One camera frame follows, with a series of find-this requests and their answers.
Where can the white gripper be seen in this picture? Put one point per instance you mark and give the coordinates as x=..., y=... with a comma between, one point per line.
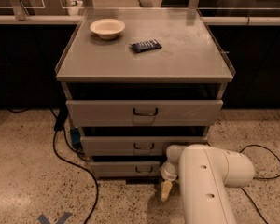
x=169, y=171

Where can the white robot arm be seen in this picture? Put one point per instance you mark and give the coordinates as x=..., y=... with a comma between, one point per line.
x=204, y=173

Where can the bottom grey drawer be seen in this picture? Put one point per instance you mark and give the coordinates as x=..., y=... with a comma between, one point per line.
x=125, y=169

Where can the grey drawer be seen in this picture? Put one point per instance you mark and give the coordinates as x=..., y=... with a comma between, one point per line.
x=100, y=113
x=125, y=169
x=134, y=145

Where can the top grey drawer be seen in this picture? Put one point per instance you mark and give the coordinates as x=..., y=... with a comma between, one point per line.
x=100, y=113

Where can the middle grey drawer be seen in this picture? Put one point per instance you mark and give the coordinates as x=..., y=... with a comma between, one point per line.
x=134, y=145

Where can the grey drawer cabinet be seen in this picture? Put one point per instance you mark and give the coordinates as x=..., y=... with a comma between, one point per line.
x=189, y=66

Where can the blue power box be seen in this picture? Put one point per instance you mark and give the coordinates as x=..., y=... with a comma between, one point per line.
x=75, y=137

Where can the blue tape cross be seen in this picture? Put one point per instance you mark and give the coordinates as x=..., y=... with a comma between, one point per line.
x=42, y=219

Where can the dark blue snack packet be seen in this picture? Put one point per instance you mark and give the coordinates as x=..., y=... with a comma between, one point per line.
x=144, y=46

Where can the white bowl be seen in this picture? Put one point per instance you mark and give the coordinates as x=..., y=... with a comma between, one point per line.
x=107, y=29

